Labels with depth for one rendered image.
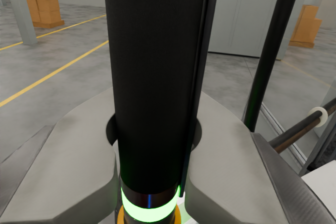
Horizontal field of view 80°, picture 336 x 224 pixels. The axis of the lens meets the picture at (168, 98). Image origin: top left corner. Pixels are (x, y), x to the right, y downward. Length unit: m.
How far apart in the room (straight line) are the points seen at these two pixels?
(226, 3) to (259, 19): 0.89
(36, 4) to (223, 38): 6.16
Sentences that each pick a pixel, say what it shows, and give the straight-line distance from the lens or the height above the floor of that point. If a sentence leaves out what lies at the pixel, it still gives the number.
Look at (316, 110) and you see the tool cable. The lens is 0.38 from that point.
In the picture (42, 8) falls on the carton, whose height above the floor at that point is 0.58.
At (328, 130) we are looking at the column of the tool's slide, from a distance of 0.83.
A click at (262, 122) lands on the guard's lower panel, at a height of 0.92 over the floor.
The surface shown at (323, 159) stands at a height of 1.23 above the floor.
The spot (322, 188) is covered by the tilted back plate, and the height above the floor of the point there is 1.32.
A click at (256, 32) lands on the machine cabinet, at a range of 5.81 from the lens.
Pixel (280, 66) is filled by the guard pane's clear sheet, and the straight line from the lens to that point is 1.40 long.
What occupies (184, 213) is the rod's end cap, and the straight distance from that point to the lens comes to 0.19.
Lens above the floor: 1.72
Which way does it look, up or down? 31 degrees down
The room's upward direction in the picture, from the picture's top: 4 degrees clockwise
